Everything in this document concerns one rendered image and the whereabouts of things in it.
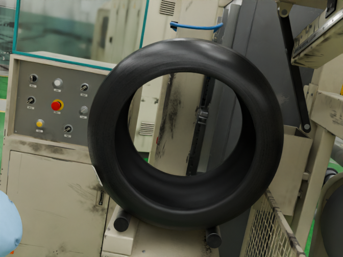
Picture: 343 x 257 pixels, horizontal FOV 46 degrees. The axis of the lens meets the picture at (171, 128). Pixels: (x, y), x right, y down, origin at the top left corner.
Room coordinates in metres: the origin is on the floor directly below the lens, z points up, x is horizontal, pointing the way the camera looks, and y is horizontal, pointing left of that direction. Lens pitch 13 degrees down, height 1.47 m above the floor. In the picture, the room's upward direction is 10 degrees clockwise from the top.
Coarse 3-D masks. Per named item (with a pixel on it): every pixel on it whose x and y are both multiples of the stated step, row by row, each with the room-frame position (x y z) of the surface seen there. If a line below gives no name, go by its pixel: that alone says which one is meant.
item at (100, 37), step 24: (24, 0) 1.75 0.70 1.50; (48, 0) 1.75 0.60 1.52; (72, 0) 1.75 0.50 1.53; (96, 0) 1.75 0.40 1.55; (120, 0) 1.75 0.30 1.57; (144, 0) 1.75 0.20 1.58; (24, 24) 1.75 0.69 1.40; (48, 24) 1.75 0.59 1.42; (72, 24) 1.75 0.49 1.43; (96, 24) 1.75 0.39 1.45; (120, 24) 1.75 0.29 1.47; (144, 24) 1.74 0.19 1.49; (24, 48) 1.75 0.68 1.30; (48, 48) 1.75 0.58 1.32; (72, 48) 1.75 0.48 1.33; (96, 48) 1.75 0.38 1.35; (120, 48) 1.75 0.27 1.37
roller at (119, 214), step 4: (120, 208) 1.17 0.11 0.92; (120, 212) 1.14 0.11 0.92; (124, 212) 1.14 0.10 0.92; (116, 216) 1.12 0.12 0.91; (120, 216) 1.11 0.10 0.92; (124, 216) 1.11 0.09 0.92; (128, 216) 1.13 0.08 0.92; (116, 220) 1.09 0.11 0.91; (120, 220) 1.09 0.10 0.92; (124, 220) 1.09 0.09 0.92; (128, 220) 1.11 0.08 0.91; (116, 224) 1.09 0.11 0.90; (120, 224) 1.09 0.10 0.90; (124, 224) 1.09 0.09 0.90; (128, 224) 1.09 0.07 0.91; (116, 228) 1.09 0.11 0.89; (120, 228) 1.09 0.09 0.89; (124, 228) 1.09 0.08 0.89
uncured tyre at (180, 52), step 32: (128, 64) 1.11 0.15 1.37; (160, 64) 1.09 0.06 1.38; (192, 64) 1.09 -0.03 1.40; (224, 64) 1.09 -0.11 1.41; (96, 96) 1.12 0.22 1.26; (128, 96) 1.08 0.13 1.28; (256, 96) 1.09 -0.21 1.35; (96, 128) 1.09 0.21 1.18; (128, 128) 1.38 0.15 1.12; (256, 128) 1.08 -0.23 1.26; (96, 160) 1.10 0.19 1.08; (128, 160) 1.36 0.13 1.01; (256, 160) 1.08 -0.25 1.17; (128, 192) 1.08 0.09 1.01; (160, 192) 1.34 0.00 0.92; (192, 192) 1.35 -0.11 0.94; (224, 192) 1.32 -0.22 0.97; (256, 192) 1.09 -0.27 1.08; (160, 224) 1.10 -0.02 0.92; (192, 224) 1.09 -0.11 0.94
